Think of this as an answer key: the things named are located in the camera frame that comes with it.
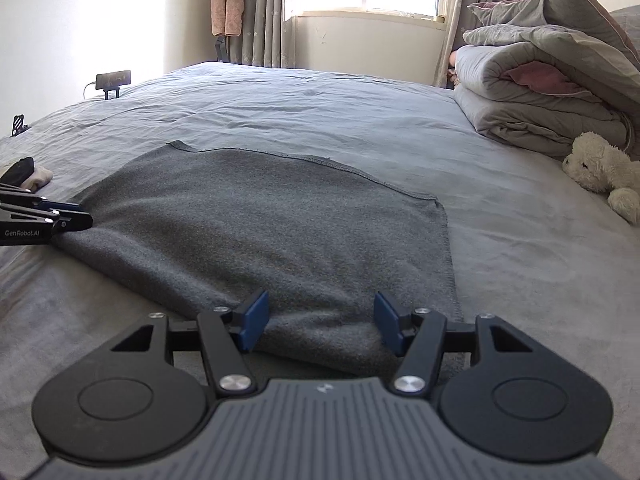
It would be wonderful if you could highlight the light grey pillow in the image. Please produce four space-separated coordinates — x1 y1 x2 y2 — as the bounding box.
462 22 640 78

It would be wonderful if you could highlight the grey maroon pillow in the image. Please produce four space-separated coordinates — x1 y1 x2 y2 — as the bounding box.
467 0 640 56

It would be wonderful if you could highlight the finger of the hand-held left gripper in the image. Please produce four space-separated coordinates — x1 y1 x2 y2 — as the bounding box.
0 184 82 213
47 212 94 233

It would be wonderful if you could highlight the folded grey duvet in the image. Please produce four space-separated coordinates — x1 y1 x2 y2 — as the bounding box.
452 35 640 161

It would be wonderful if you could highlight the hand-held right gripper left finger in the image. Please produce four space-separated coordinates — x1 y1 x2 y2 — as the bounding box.
107 288 271 396

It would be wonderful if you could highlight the pink hanging towel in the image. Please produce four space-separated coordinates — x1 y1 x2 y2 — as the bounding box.
211 0 244 37

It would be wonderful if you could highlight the grey knit sweater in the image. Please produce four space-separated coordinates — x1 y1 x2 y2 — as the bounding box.
52 140 463 378

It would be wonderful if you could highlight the black phone on stand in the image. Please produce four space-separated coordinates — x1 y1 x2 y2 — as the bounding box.
96 70 132 101

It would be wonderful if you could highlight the black folded garment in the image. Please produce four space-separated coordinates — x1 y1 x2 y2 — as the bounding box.
0 156 36 191

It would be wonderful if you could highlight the white plush dog toy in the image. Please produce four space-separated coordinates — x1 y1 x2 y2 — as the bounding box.
562 131 640 226

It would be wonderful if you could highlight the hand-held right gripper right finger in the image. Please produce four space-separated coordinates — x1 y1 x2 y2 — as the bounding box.
374 292 531 396

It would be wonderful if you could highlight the grey quilted headboard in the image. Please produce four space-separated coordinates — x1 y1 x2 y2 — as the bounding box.
607 5 640 53

